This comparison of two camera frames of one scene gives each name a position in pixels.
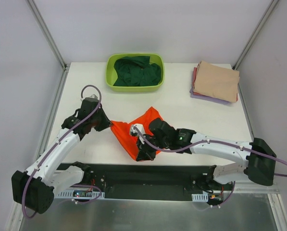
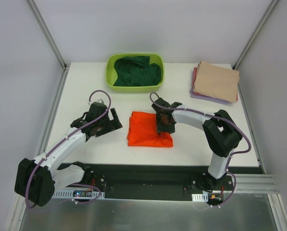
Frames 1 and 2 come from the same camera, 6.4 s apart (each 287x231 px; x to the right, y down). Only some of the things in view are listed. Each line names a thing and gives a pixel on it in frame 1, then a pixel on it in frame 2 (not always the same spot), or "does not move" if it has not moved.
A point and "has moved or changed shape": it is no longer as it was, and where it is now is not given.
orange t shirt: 122,130 has moved or changed shape
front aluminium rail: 244,187 does not move
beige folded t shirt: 216,82 does not move
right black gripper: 144,148 -> 164,129
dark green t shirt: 136,70 does not move
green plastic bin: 112,76 does not move
